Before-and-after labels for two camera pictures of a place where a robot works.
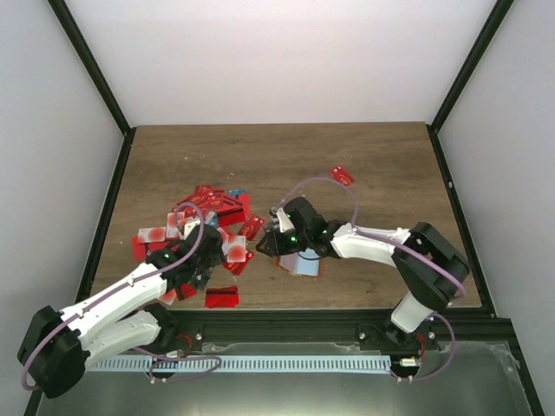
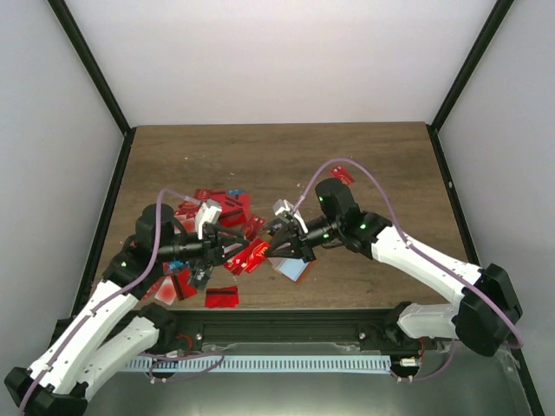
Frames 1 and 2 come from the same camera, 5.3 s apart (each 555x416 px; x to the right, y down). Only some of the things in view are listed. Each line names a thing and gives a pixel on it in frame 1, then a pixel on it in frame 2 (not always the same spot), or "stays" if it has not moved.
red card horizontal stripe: (222, 297) stays
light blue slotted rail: (310, 363) stays
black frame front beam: (186, 329) stays
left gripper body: (214, 261) -> (210, 256)
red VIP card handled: (251, 227) -> (248, 259)
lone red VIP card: (342, 175) stays
